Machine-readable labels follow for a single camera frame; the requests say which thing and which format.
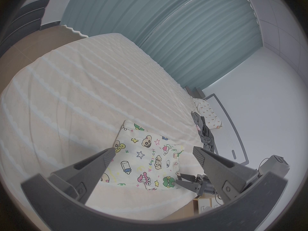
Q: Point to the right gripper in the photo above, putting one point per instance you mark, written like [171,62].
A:
[204,186]

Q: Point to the grey bedside table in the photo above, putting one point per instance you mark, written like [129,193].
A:
[195,91]

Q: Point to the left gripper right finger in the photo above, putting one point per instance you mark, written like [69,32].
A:
[228,177]

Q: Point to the white printed pyjama top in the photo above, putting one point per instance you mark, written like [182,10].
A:
[149,153]

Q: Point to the blue-green curtain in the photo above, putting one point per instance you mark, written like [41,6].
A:
[132,8]
[216,44]

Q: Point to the bed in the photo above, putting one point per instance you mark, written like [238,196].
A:
[84,80]

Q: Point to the white printed pillow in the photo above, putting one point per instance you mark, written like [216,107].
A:
[209,113]

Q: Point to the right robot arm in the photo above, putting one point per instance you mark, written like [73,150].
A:
[274,165]

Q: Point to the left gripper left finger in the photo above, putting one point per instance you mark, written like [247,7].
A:
[79,174]

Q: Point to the pile of clothes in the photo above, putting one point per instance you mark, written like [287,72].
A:
[204,131]

